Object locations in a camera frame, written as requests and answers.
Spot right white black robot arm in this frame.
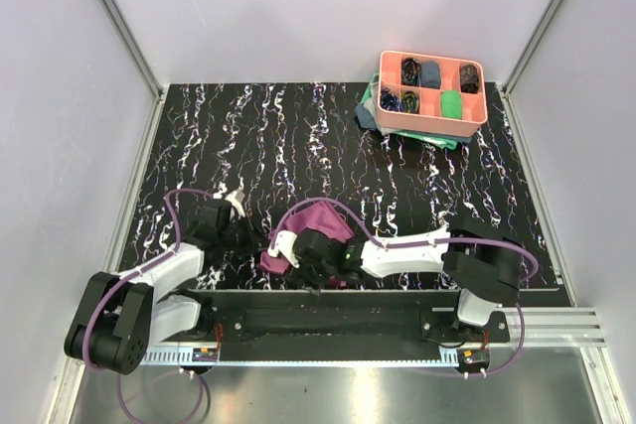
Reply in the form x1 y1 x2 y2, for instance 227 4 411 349
275 220 524 342

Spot colourful band bundle middle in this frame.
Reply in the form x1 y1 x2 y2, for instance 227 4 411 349
399 90 420 114

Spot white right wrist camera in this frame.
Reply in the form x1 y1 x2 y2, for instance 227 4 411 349
267 230 300 268

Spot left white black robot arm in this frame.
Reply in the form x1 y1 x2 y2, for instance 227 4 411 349
63 190 263 375

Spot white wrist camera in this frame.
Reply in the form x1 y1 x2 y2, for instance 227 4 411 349
267 230 300 268
213 189 245 217

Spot colourful band bundle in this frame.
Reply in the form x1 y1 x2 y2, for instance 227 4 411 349
400 57 421 86
380 87 400 112
399 90 420 114

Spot purple cloth napkin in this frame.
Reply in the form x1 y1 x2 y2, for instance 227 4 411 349
259 200 354 278

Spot pink compartment tray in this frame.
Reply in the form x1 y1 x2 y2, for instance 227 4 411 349
376 50 489 141

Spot dark patterned rolled napkin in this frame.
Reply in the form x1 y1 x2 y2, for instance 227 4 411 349
459 64 481 94

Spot stack of folded cloths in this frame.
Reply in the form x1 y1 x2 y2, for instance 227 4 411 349
354 71 473 151

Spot green rolled napkin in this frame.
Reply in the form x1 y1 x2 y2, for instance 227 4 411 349
440 89 463 120

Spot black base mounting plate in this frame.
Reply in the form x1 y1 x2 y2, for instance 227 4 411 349
163 290 510 345

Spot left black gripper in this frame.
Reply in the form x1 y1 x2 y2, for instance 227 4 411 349
219 212 270 258

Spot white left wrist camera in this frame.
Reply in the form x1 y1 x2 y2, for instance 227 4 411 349
213 189 245 217

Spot colourful band bundle top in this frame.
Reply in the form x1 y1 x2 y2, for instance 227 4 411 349
400 57 421 86

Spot colourful band bundle left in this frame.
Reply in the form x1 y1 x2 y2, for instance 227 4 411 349
380 87 400 112

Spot blue rolled napkin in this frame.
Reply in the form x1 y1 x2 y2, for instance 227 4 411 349
420 61 441 89

